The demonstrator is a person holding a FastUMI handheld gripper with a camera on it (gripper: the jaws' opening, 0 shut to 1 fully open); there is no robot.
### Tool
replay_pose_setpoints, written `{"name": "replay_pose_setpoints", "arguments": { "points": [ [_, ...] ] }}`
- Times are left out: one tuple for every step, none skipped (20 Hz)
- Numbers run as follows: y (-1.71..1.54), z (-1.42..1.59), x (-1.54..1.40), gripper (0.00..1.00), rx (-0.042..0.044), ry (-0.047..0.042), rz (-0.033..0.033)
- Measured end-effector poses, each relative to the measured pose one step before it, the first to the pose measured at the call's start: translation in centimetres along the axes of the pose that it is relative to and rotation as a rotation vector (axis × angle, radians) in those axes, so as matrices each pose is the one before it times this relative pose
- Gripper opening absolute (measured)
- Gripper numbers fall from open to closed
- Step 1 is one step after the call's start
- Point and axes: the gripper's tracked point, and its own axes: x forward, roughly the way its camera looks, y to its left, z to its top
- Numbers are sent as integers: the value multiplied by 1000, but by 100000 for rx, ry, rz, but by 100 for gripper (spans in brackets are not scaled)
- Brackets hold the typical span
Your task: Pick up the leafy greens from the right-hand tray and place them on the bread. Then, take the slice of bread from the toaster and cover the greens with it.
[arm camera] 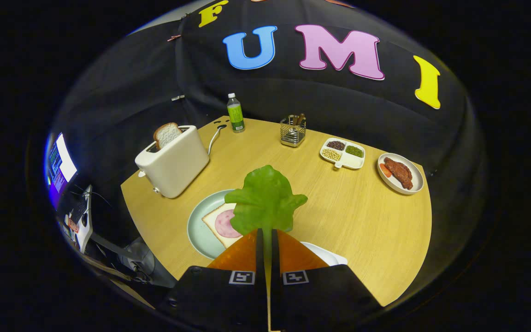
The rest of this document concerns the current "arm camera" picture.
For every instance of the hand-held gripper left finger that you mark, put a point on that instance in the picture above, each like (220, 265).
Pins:
(260, 253)

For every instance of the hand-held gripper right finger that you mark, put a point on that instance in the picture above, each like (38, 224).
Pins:
(274, 258)

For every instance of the green lettuce leaf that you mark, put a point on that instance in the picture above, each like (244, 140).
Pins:
(265, 203)

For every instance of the toasted bread slice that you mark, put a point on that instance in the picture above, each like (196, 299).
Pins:
(168, 133)

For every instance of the pink ham slice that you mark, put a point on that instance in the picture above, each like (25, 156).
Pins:
(223, 224)

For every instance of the white rectangular plate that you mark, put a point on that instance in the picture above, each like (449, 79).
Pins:
(327, 256)

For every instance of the white bread slice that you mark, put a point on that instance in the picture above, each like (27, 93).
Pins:
(210, 221)

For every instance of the pale green round plate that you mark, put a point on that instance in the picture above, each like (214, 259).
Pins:
(198, 230)

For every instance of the white toaster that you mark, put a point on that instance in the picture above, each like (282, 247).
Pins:
(178, 166)

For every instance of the white divided bean dish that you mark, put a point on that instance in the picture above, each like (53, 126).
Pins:
(353, 161)

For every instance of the green label water bottle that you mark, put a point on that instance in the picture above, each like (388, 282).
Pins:
(236, 117)

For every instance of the orange carrot piece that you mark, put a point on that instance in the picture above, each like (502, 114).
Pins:
(385, 170)

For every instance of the brown meat steak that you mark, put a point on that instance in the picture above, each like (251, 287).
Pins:
(399, 171)

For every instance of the round white meat plate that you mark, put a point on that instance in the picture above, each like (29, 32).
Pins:
(418, 177)

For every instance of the black backdrop cloth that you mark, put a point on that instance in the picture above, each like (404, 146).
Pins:
(362, 106)

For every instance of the silver backdrop clip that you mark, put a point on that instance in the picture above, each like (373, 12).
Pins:
(178, 97)

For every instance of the white desk equipment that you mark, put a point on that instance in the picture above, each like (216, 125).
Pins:
(84, 221)

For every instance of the computer monitor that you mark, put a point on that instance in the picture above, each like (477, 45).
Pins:
(62, 161)

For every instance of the copper backdrop clip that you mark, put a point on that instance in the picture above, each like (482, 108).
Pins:
(174, 37)

